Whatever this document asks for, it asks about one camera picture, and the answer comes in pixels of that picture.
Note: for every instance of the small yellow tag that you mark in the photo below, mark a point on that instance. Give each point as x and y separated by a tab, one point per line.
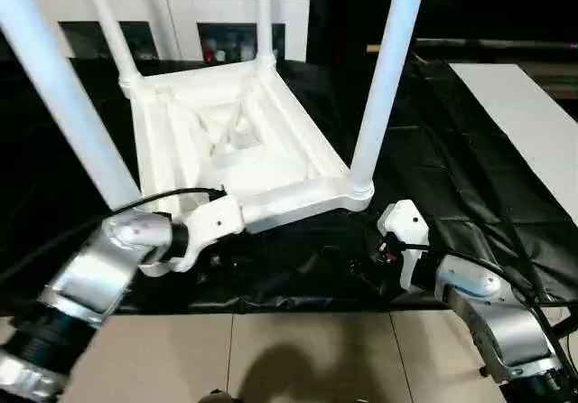
373	48

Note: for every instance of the black bar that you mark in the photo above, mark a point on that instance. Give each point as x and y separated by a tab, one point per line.
496	44

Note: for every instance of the white plastic table top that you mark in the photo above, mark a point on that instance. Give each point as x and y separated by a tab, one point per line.
280	159

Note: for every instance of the tall black cabinet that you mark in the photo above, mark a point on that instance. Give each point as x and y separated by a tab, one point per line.
343	14

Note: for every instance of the white plastic table leg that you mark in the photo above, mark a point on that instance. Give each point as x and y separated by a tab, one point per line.
58	82
108	28
388	82
264	14

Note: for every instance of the black stand leg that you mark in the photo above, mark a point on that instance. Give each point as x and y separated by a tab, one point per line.
566	326

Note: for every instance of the white board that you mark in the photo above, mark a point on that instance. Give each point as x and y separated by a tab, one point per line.
519	114

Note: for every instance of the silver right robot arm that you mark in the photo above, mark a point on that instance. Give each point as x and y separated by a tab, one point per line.
496	312

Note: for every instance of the white cabinet with glass doors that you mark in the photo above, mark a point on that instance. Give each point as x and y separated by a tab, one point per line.
203	5

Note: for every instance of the black mat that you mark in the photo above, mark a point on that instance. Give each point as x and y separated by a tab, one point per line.
451	159

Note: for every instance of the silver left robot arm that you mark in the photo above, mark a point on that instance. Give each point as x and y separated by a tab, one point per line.
99	258

